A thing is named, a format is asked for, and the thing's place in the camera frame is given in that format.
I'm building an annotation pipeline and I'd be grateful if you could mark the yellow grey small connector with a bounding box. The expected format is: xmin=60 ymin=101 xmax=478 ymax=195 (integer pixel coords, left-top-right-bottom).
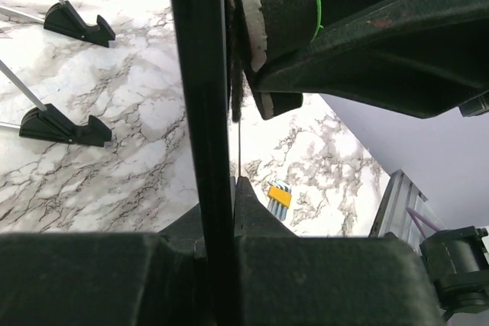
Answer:
xmin=267 ymin=179 xmax=292 ymax=221

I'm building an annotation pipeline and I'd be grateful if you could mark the whiteboard stand right foot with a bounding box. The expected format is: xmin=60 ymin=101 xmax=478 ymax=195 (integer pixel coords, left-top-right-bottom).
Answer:
xmin=0 ymin=59 xmax=113 ymax=148

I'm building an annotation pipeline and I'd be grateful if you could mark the white whiteboard black frame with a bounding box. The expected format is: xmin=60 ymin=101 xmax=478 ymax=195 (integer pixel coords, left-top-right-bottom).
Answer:
xmin=162 ymin=0 xmax=241 ymax=325

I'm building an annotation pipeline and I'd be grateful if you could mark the aluminium extrusion frame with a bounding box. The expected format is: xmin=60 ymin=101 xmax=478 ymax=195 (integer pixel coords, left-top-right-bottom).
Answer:
xmin=369 ymin=169 xmax=445 ymax=247

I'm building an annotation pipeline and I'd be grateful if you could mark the whiteboard stand foot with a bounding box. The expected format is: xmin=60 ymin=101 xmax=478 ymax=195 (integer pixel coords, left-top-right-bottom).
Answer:
xmin=0 ymin=59 xmax=113 ymax=148
xmin=0 ymin=0 xmax=116 ymax=49

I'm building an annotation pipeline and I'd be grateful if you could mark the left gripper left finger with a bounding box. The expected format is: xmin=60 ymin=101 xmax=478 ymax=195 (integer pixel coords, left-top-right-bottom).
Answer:
xmin=1 ymin=208 xmax=209 ymax=325

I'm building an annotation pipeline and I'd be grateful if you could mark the whiteboard stand left foot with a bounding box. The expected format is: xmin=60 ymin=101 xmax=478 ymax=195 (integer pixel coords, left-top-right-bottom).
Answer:
xmin=0 ymin=0 xmax=116 ymax=49

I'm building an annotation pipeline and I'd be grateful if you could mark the green black whiteboard eraser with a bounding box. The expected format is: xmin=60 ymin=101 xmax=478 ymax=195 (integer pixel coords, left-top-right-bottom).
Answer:
xmin=227 ymin=0 xmax=322 ymax=113

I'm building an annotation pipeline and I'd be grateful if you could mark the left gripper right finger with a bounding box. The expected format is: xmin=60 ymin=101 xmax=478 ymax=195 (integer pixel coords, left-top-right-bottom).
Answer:
xmin=233 ymin=177 xmax=442 ymax=325

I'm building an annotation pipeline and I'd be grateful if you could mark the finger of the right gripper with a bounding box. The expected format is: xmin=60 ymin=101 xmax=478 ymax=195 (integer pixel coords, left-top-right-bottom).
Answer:
xmin=259 ymin=92 xmax=303 ymax=119
xmin=256 ymin=0 xmax=488 ymax=118

